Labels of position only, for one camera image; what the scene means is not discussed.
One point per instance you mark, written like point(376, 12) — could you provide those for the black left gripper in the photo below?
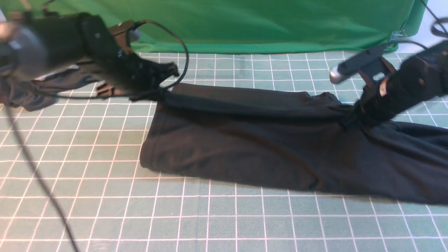
point(124, 72)

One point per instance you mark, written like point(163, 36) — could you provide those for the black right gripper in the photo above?
point(386, 96)

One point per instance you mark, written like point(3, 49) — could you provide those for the gray long-sleeved shirt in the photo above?
point(292, 140)

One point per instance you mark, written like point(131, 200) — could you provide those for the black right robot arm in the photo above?
point(441, 50)

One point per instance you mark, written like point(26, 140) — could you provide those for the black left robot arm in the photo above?
point(31, 48)

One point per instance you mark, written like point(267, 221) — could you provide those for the metal binder clip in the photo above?
point(397, 37)

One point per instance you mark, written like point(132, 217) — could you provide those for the green backdrop cloth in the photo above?
point(261, 26)

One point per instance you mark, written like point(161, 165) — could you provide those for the green checkered tablecloth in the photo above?
point(87, 153)

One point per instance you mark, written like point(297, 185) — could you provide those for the dark crumpled garment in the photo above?
point(46, 90)

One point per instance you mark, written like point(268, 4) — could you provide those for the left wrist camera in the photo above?
point(125, 32)

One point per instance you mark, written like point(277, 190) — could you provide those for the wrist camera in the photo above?
point(368, 62)
point(125, 32)

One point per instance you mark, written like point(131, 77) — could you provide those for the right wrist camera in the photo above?
point(368, 62)

